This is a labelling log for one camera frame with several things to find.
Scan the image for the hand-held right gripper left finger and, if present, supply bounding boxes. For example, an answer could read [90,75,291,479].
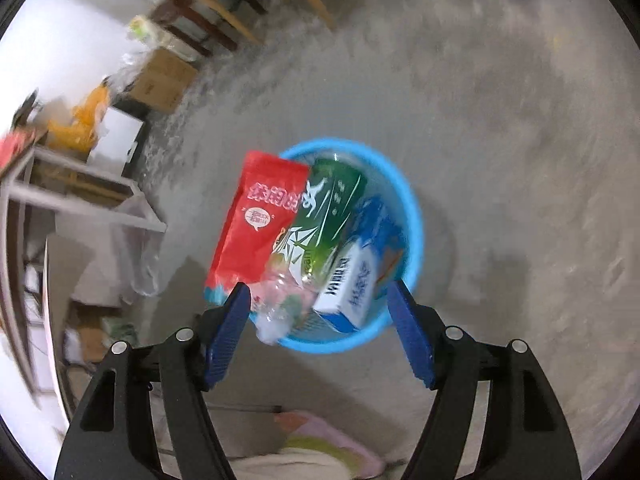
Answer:
[54,282,252,480]

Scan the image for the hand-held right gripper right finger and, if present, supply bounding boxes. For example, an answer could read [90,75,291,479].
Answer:
[386,280,583,480]

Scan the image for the blue and white carton box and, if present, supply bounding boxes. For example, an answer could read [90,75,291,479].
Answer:
[312,237,381,333]

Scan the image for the red snack packet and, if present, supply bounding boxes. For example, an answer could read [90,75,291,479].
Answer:
[204,151,311,311]

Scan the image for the blue plastic mesh basket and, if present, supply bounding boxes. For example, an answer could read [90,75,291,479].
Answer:
[272,137,425,355]

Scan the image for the green plastic bottle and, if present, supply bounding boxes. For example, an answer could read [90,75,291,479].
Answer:
[255,157,368,346]

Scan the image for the pink slipper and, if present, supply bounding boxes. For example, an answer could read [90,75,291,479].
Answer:
[275,410,386,476]

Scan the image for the green fluffy pants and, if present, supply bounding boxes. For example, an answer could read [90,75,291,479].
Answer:
[285,435,351,461]

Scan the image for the white fluffy robe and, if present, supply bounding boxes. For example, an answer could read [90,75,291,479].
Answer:
[230,452,351,480]

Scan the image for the white side table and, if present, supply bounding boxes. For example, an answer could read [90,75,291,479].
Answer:
[0,145,168,396]

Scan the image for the white foam box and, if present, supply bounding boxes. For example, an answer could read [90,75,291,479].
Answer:
[90,105,146,166]

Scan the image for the brown cardboard box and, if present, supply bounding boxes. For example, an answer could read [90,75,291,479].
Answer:
[127,49,198,113]

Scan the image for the yellow plastic bag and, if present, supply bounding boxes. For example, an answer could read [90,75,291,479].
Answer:
[47,85,111,151]

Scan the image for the pink plastic bag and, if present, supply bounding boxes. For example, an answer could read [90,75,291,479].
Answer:
[0,130,38,176]

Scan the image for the clear plastic bag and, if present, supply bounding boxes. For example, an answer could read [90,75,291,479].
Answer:
[107,52,146,91]

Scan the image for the green and white packet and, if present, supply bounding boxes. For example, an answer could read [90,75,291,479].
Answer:
[127,15,168,48]

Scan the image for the dark wooden stool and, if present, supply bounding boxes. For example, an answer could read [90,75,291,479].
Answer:
[150,0,266,56]

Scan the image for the wooden chair with grey seat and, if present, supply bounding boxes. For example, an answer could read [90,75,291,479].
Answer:
[190,0,358,46]

